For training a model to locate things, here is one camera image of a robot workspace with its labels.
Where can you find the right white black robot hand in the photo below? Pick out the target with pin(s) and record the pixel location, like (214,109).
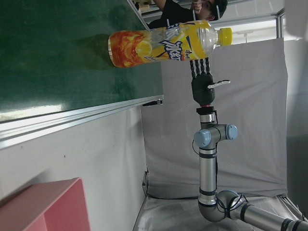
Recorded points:
(202,89)

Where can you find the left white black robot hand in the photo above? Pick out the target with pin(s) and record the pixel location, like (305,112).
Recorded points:
(298,16)

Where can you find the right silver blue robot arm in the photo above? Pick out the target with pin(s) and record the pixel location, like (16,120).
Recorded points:
(208,168)

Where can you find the pink plastic basket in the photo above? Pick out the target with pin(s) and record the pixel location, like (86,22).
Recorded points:
(60,207)

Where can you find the grey fabric curtain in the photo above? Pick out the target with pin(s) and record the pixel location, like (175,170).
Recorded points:
(168,214)
(252,120)

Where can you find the yellow orange drink bottle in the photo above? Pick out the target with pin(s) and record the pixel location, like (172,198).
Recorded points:
(156,45)

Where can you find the person in black hoodie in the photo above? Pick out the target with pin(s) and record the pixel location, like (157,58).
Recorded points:
(173,14)

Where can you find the green conveyor belt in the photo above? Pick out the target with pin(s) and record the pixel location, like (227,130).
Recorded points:
(60,60)

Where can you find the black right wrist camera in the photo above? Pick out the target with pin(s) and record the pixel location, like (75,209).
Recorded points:
(205,110)

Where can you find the aluminium cell frame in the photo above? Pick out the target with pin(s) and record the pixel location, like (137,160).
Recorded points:
(252,18)

